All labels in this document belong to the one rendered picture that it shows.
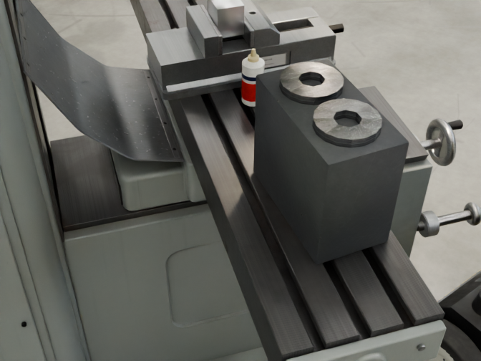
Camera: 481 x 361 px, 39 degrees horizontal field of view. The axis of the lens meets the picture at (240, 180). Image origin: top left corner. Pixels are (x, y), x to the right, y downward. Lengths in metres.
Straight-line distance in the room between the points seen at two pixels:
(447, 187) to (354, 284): 1.66
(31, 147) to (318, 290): 0.53
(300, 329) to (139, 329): 0.74
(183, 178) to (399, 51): 2.15
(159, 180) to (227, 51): 0.27
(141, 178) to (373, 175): 0.53
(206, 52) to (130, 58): 1.96
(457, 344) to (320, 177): 0.59
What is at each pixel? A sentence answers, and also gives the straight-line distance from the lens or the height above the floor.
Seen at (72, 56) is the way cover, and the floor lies 0.95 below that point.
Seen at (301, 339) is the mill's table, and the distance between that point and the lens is 0.90.
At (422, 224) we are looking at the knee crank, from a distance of 1.67.
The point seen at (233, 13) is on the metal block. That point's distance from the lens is 1.28.
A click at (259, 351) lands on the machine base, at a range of 1.78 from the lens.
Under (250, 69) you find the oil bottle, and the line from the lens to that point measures 1.21.
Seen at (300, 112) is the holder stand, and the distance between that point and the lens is 0.93.
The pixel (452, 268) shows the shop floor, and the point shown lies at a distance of 2.32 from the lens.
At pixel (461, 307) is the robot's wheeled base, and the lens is 1.41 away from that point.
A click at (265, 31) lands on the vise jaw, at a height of 1.04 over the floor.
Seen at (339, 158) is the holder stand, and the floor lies 1.12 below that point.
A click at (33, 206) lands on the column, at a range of 1.23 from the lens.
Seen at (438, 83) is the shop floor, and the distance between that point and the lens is 3.14.
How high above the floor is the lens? 1.67
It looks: 42 degrees down
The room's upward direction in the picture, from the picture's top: 1 degrees clockwise
